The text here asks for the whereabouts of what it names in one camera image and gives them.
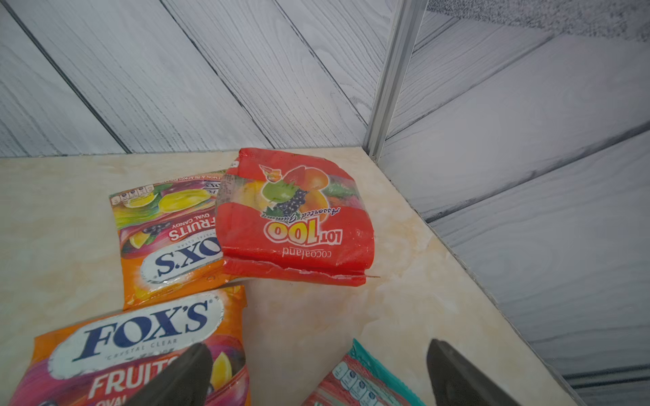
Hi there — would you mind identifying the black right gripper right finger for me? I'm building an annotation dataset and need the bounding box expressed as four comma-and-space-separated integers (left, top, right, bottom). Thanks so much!
426, 339, 520, 406

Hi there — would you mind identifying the teal Fox's mint bag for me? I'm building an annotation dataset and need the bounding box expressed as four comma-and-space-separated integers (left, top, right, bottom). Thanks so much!
303, 340, 423, 406

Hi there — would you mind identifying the right aluminium corner post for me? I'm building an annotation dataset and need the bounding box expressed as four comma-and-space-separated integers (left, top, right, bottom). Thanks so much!
362, 0, 428, 162

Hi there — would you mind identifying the orange fox's fruits bag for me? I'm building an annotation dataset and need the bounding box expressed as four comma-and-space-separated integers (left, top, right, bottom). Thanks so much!
9, 286, 252, 405
110, 170, 233, 310

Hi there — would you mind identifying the red Lot 100 candy bag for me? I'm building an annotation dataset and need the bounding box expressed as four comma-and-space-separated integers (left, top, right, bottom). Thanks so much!
215, 148, 375, 287

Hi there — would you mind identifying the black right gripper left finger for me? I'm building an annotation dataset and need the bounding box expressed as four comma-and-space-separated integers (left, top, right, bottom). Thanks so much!
125, 343, 213, 406

